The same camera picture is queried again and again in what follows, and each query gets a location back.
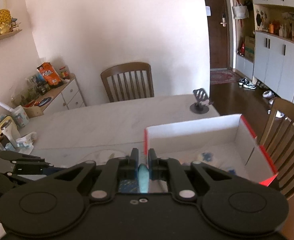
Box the wooden chair at wall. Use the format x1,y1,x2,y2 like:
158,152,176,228
100,62,155,102

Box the white side cabinet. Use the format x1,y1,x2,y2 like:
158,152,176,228
24,73,87,118

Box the sneakers on floor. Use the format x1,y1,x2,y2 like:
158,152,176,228
238,77,257,90

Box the wooden chair near cabinet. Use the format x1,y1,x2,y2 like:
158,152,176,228
259,98,294,199

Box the teal object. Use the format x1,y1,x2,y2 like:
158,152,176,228
138,164,150,193

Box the red shoe box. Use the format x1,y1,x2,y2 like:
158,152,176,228
144,114,278,186

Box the white cabinet wall unit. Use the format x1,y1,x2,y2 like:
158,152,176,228
231,0,294,103

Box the orange snack bag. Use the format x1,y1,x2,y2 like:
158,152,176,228
37,62,63,88

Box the white tote bag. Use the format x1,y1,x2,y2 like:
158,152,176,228
233,0,249,20

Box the black phone stand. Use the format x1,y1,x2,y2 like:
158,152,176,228
190,88,213,114

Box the white thermos cup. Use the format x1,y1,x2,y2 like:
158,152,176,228
0,120,21,148

